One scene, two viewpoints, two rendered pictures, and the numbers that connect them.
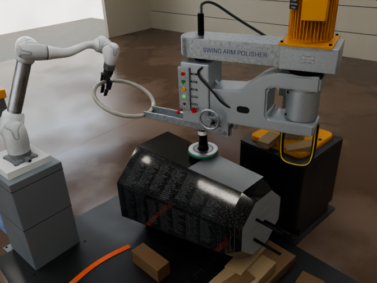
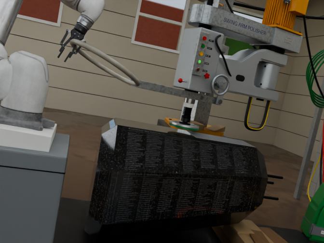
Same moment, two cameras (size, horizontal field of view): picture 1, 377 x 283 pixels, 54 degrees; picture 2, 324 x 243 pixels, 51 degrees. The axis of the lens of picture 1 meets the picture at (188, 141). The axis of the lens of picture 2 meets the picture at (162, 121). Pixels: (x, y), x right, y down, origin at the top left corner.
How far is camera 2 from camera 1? 2.55 m
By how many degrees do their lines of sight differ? 58
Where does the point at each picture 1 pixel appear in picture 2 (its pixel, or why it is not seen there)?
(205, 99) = (215, 66)
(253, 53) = (257, 30)
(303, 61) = (286, 41)
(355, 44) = (69, 99)
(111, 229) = not seen: outside the picture
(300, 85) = (278, 60)
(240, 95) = (240, 65)
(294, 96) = (272, 69)
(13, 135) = (45, 72)
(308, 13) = (299, 7)
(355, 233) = not seen: hidden behind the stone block
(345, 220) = not seen: hidden behind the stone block
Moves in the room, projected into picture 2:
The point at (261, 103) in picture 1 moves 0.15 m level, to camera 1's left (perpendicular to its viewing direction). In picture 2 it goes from (253, 73) to (247, 70)
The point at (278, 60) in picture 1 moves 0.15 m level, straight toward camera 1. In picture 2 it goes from (271, 38) to (290, 39)
